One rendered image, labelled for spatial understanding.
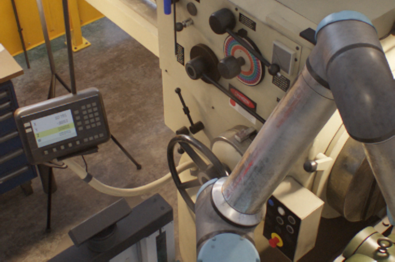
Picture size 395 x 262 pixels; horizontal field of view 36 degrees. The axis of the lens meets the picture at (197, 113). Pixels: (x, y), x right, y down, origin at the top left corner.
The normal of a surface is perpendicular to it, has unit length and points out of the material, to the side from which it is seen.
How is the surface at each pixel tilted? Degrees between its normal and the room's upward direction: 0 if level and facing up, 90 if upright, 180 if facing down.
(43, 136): 70
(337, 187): 88
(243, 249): 5
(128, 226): 0
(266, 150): 75
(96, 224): 28
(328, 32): 53
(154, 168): 0
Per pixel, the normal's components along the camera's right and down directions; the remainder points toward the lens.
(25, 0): 0.65, 0.52
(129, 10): 0.00, -0.73
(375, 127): -0.13, 0.51
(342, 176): -0.75, 0.26
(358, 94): -0.46, 0.09
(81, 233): 0.30, -0.39
